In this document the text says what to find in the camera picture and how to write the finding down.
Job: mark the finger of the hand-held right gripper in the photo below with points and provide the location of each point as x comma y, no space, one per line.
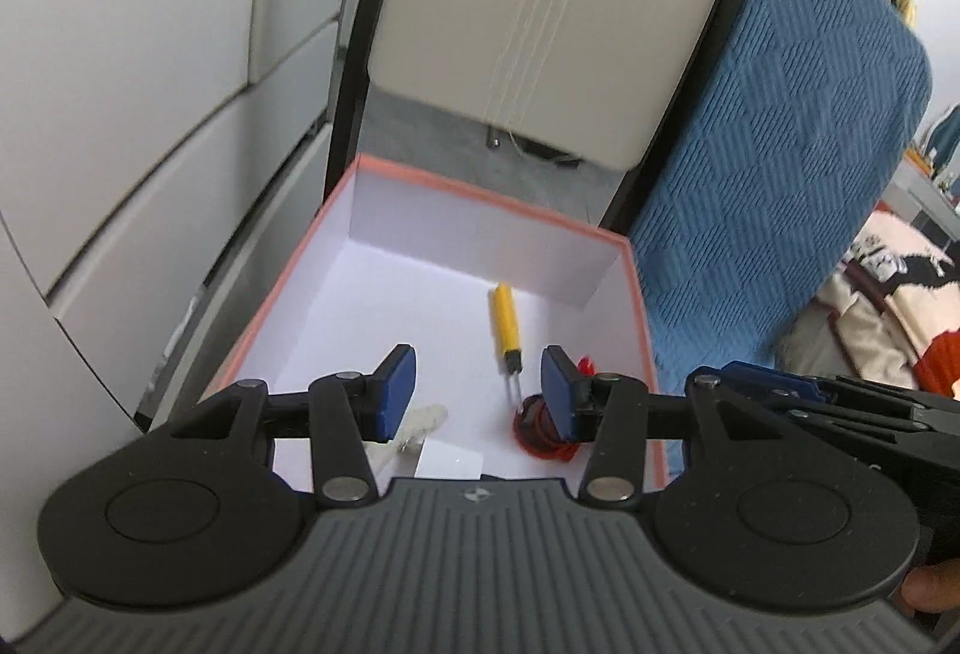
840,433
780,378

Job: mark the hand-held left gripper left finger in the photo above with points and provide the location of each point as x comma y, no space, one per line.
395,393

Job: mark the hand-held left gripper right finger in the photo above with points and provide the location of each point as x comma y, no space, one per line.
559,395

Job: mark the clear plastic bag item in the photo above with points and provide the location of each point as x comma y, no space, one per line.
424,421

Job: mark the red and black toy figurine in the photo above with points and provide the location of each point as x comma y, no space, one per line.
529,430

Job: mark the white card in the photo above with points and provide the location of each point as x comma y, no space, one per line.
450,460

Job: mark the white box orange rim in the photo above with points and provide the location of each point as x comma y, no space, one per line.
450,249

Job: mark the person's right hand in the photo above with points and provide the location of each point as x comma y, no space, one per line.
934,590

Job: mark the printed blanket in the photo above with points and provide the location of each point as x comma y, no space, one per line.
892,294

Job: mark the blue quilted blanket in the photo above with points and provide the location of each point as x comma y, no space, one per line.
787,136

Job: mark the white cabinet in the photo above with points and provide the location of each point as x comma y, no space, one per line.
150,61

